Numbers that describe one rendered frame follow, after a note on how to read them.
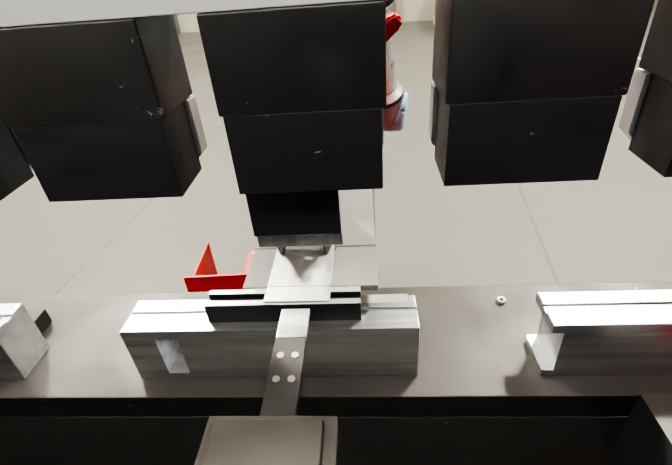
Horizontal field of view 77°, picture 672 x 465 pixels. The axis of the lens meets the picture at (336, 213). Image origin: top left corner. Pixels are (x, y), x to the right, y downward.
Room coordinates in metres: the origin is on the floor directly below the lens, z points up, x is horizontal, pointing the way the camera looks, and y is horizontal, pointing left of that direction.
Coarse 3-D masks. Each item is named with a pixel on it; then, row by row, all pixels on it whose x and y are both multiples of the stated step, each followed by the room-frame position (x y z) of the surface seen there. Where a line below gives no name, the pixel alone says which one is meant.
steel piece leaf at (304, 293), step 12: (276, 288) 0.42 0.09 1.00; (288, 288) 0.42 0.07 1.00; (300, 288) 0.42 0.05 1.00; (312, 288) 0.42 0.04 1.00; (324, 288) 0.42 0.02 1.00; (264, 300) 0.40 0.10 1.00; (276, 300) 0.40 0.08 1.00; (288, 300) 0.40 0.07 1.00; (300, 300) 0.40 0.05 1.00; (312, 300) 0.40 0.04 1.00; (324, 300) 0.39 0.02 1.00
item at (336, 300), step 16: (208, 304) 0.41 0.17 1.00; (224, 304) 0.40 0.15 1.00; (240, 304) 0.40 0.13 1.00; (256, 304) 0.40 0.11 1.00; (272, 304) 0.40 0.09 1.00; (288, 304) 0.39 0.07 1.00; (304, 304) 0.39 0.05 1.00; (320, 304) 0.39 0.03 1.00; (336, 304) 0.39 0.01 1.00; (352, 304) 0.39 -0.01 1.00; (224, 320) 0.40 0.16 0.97; (240, 320) 0.40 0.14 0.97; (256, 320) 0.40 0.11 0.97; (272, 320) 0.40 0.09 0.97; (320, 320) 0.39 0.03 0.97
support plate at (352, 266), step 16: (352, 192) 0.66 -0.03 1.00; (368, 192) 0.66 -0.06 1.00; (352, 208) 0.61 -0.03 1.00; (368, 208) 0.61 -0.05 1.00; (352, 224) 0.56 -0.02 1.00; (368, 224) 0.56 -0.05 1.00; (352, 240) 0.52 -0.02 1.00; (368, 240) 0.52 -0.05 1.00; (256, 256) 0.50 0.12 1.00; (272, 256) 0.50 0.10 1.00; (336, 256) 0.48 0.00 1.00; (352, 256) 0.48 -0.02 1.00; (368, 256) 0.48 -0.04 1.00; (256, 272) 0.46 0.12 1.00; (336, 272) 0.45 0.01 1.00; (352, 272) 0.45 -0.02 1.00; (368, 272) 0.44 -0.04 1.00; (256, 288) 0.43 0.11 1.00; (368, 288) 0.42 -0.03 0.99
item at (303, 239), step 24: (288, 192) 0.40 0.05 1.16; (312, 192) 0.40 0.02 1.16; (336, 192) 0.39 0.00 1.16; (264, 216) 0.40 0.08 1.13; (288, 216) 0.40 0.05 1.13; (312, 216) 0.40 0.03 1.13; (336, 216) 0.39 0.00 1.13; (264, 240) 0.41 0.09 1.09; (288, 240) 0.41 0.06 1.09; (312, 240) 0.41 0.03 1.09; (336, 240) 0.40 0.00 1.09
